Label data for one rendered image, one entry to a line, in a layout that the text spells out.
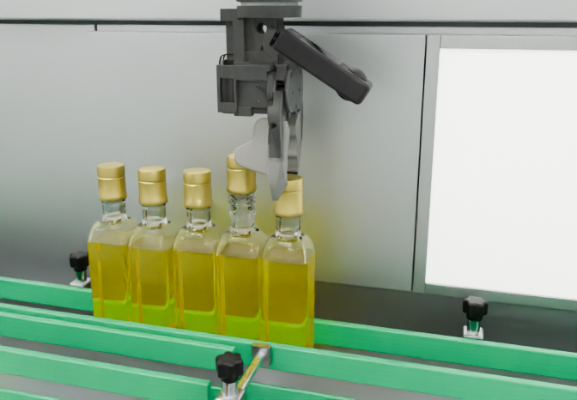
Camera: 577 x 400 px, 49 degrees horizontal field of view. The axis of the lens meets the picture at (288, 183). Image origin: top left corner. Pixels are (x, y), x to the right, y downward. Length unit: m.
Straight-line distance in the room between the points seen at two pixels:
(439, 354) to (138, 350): 0.37
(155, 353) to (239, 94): 0.33
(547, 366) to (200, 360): 0.41
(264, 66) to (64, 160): 0.46
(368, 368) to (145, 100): 0.47
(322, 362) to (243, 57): 0.36
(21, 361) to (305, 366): 0.33
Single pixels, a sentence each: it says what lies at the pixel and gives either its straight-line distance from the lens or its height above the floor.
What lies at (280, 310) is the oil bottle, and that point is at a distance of 0.77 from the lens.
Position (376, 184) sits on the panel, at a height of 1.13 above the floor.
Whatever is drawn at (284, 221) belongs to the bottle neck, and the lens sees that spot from 0.74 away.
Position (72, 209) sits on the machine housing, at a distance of 1.07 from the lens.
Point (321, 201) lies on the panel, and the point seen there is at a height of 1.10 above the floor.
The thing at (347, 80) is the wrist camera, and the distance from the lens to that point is 0.68.
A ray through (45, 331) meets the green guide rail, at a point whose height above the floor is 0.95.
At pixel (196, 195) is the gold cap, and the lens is 0.76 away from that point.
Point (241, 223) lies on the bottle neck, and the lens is 0.76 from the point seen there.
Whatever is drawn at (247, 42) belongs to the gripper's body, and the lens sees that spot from 0.71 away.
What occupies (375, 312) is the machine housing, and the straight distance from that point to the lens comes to 0.94.
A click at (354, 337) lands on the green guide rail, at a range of 0.83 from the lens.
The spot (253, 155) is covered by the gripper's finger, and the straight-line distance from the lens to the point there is 0.70.
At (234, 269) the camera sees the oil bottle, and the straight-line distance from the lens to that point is 0.76.
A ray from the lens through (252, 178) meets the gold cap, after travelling 0.74.
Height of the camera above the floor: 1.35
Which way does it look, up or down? 15 degrees down
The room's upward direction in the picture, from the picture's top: straight up
